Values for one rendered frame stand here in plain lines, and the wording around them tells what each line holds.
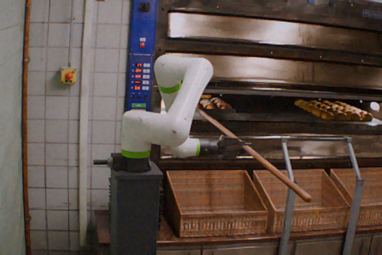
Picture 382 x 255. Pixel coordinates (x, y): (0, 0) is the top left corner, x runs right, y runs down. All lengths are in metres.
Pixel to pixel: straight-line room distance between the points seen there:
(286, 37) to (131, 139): 1.68
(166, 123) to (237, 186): 1.53
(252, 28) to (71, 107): 1.28
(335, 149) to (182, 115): 1.90
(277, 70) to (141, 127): 1.60
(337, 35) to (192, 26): 1.05
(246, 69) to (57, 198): 1.50
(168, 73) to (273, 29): 1.24
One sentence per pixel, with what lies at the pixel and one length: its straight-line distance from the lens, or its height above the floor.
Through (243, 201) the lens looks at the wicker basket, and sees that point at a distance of 3.67.
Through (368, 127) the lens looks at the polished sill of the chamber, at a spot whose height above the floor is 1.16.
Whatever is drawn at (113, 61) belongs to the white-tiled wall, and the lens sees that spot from 3.36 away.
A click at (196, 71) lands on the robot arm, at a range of 2.45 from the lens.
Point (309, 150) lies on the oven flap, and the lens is 3.83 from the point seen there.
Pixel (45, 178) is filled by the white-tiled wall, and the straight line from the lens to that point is 3.51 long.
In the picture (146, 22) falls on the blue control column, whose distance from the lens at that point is 3.33.
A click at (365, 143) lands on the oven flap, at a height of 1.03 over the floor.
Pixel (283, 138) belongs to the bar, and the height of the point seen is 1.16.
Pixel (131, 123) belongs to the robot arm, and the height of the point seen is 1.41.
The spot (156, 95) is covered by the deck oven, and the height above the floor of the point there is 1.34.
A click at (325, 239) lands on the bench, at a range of 3.49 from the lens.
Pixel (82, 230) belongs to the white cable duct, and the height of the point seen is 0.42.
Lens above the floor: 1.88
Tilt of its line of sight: 12 degrees down
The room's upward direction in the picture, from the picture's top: 4 degrees clockwise
